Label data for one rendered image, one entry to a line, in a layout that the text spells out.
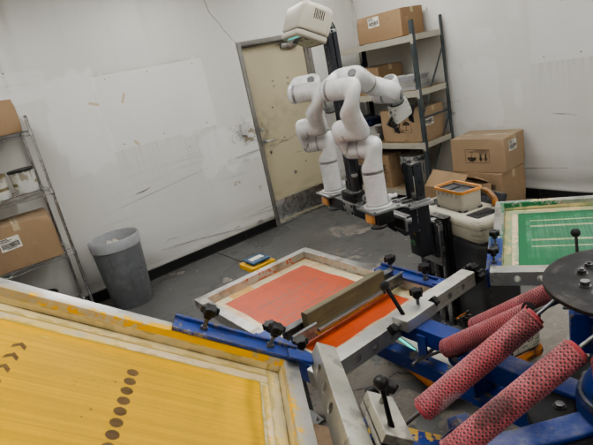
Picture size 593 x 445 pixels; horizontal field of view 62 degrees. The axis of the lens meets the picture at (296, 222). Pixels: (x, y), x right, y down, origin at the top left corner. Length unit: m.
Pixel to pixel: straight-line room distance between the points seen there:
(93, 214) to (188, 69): 1.74
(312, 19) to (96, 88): 3.20
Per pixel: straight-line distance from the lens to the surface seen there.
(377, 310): 1.73
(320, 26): 2.18
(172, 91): 5.29
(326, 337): 1.63
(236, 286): 2.09
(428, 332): 1.42
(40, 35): 5.01
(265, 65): 5.93
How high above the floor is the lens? 1.80
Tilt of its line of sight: 18 degrees down
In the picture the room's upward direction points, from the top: 12 degrees counter-clockwise
